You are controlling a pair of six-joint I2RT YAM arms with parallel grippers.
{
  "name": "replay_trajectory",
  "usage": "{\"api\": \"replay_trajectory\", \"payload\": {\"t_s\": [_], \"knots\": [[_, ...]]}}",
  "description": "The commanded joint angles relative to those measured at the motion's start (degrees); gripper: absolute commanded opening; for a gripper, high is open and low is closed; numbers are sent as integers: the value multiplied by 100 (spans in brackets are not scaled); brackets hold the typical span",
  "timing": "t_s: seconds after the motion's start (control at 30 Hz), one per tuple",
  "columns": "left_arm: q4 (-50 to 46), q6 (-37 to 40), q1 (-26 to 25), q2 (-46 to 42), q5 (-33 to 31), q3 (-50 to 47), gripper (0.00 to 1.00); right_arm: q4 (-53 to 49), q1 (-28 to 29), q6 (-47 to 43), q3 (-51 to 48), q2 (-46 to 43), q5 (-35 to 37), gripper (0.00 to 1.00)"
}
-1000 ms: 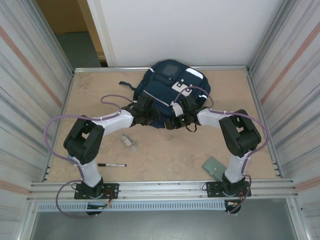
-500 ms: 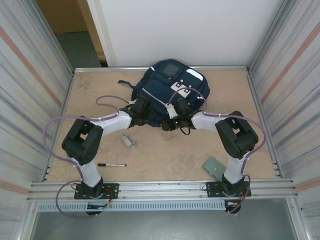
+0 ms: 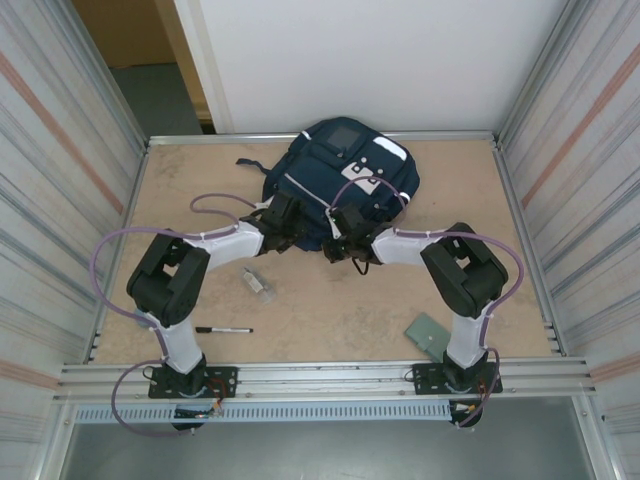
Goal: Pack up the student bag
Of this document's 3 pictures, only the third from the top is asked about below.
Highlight navy blue backpack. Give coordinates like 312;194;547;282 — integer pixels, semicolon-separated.
235;116;421;253

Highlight clear plastic case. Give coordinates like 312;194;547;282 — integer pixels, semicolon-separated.
242;266;278;305

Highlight grey-green wallet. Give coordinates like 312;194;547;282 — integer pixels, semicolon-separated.
403;312;454;361

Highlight small green circuit board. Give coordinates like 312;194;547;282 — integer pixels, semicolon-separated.
173;403;225;420

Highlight aluminium table frame rail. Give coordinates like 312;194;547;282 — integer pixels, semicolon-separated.
83;142;151;365
492;134;571;357
147;130;501;147

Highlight aluminium mounting rail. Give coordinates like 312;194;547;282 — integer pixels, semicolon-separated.
58;355;597;402

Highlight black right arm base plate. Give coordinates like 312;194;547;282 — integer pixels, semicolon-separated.
410;363;503;397

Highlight grey slotted cable duct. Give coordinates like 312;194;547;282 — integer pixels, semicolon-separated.
73;402;454;424

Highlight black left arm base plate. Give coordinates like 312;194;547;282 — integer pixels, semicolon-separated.
148;365;239;400

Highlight white door frame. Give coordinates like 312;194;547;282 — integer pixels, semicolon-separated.
172;0;235;135

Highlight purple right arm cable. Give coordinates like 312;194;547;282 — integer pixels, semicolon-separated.
332;174;525;429

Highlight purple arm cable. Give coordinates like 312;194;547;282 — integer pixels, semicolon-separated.
94;192;261;437
332;174;525;429

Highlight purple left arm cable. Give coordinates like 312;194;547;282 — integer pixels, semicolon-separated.
94;192;261;437

